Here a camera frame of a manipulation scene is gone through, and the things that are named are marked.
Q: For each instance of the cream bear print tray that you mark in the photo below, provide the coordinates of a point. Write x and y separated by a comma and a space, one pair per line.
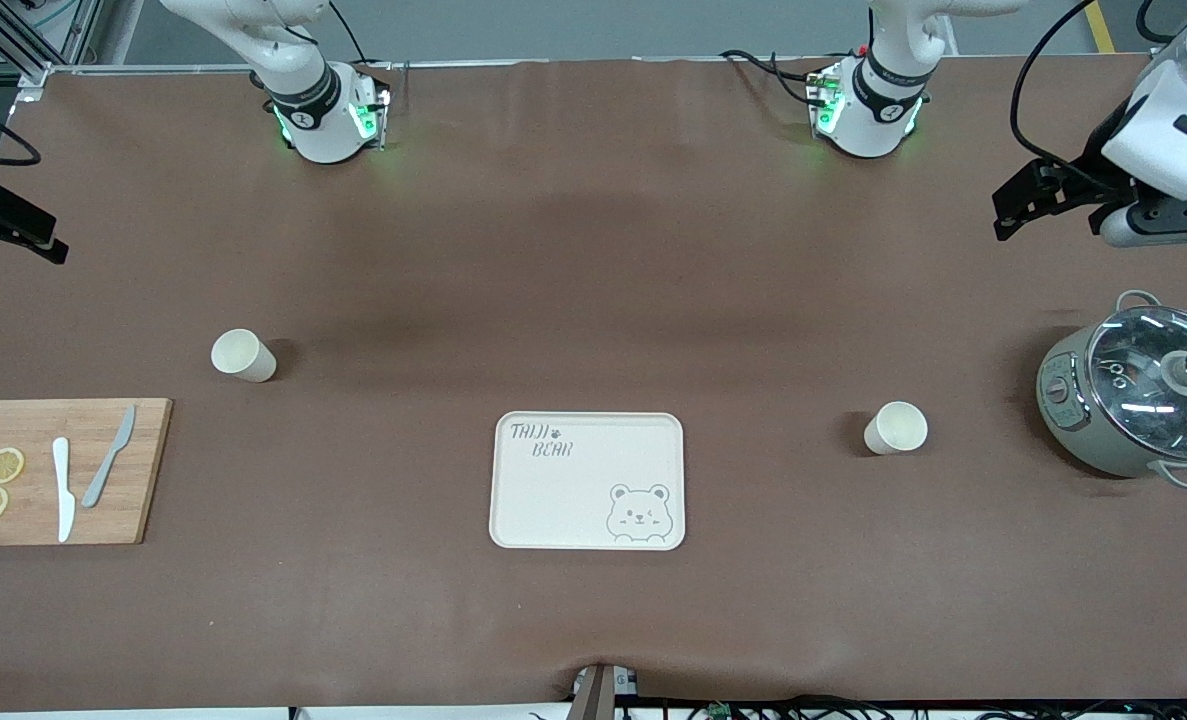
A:
573, 510

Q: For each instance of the glass pot lid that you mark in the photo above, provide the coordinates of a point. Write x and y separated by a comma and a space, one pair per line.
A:
1143, 400

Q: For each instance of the white plastic knife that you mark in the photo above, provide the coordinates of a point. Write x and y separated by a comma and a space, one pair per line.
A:
61, 465

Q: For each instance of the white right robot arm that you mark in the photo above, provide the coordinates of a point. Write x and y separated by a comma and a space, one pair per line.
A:
318, 110

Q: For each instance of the white plastic cup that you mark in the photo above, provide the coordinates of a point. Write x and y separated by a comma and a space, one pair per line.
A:
238, 353
898, 428

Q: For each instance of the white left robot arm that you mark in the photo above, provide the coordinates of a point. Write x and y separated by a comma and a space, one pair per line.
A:
878, 110

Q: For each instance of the aluminium frame post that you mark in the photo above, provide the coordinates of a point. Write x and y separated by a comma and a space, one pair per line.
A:
63, 30

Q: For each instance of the grey plastic knife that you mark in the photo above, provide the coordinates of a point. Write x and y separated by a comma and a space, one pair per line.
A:
93, 490

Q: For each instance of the metal camera stand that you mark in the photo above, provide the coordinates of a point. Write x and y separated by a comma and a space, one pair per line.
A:
593, 695

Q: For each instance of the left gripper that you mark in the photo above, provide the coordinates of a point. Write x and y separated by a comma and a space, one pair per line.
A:
1094, 168

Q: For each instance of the bamboo cutting board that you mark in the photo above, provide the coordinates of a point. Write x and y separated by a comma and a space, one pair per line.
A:
28, 520

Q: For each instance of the grey-green electric cooking pot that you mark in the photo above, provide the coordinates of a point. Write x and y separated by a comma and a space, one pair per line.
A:
1068, 420

